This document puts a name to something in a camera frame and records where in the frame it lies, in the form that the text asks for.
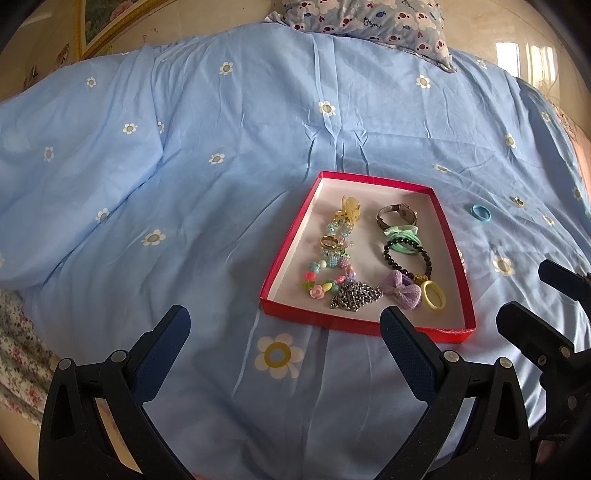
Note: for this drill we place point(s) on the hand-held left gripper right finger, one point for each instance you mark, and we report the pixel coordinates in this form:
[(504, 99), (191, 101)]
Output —
[(411, 355)]

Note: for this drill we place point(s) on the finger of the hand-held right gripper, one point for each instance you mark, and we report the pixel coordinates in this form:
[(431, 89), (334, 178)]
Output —
[(563, 277), (531, 332)]

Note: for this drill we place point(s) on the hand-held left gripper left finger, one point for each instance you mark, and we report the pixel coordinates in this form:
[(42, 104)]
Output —
[(161, 350)]

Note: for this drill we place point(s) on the red jewelry box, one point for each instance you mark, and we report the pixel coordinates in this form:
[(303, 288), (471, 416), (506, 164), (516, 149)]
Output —
[(300, 310)]

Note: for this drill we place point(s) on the purple bow hair clip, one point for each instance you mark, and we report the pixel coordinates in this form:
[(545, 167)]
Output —
[(397, 284)]

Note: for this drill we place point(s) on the pink hair clip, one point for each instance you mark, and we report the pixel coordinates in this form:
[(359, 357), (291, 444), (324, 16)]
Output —
[(460, 261)]

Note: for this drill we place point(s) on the floral bed sheet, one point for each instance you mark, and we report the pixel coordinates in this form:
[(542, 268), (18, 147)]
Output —
[(23, 350)]

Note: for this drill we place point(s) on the grey wristwatch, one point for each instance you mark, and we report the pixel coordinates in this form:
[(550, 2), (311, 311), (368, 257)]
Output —
[(404, 212)]

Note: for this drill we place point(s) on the blue floral blanket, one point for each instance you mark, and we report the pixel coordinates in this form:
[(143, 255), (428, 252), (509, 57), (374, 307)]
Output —
[(184, 207)]

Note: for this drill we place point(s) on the yellow hair claw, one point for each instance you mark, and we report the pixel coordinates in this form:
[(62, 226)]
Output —
[(351, 210)]

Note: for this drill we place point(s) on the printed pillow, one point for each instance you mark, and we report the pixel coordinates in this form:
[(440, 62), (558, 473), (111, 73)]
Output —
[(369, 23)]

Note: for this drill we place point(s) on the framed wall picture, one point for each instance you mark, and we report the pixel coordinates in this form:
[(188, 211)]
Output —
[(99, 23)]

